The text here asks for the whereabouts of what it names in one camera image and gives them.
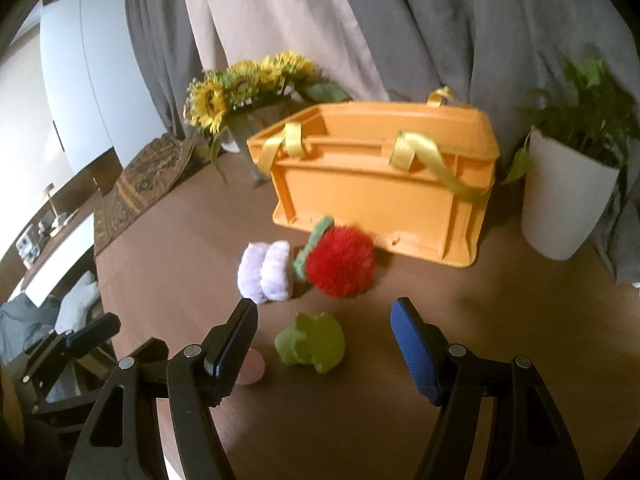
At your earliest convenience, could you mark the grey curtain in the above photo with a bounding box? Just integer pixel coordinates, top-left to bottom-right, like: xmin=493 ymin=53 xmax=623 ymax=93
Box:
xmin=124 ymin=0 xmax=640 ymax=288

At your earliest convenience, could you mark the white knotted plush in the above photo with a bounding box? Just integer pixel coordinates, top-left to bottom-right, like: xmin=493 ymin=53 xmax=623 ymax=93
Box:
xmin=236 ymin=240 xmax=293 ymax=304

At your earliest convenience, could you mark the white plant pot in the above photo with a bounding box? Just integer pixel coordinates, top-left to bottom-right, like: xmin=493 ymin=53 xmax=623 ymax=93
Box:
xmin=521 ymin=129 xmax=620 ymax=261

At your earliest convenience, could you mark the patterned brown cloth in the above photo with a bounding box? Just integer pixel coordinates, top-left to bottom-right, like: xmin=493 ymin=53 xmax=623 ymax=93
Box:
xmin=93 ymin=133 xmax=209 ymax=257

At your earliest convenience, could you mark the green potted plant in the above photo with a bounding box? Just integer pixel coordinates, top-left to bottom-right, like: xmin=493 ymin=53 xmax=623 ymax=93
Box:
xmin=515 ymin=54 xmax=639 ymax=169

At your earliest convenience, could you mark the beige curtain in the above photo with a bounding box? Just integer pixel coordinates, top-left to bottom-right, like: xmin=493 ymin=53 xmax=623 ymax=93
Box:
xmin=184 ymin=0 xmax=390 ymax=102

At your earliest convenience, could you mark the orange plastic crate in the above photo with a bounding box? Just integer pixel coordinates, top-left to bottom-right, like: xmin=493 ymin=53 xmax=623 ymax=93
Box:
xmin=246 ymin=88 xmax=500 ymax=268

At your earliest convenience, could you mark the red pompom apple toy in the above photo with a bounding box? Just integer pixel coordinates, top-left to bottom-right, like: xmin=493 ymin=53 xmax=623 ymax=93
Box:
xmin=293 ymin=216 xmax=376 ymax=298

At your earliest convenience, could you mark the green frog plush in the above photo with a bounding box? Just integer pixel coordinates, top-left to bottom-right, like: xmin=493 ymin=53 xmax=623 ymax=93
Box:
xmin=274 ymin=312 xmax=346 ymax=374

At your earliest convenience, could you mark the sunflower bouquet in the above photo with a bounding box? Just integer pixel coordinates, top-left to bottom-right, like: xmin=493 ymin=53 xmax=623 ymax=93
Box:
xmin=183 ymin=51 xmax=352 ymax=167

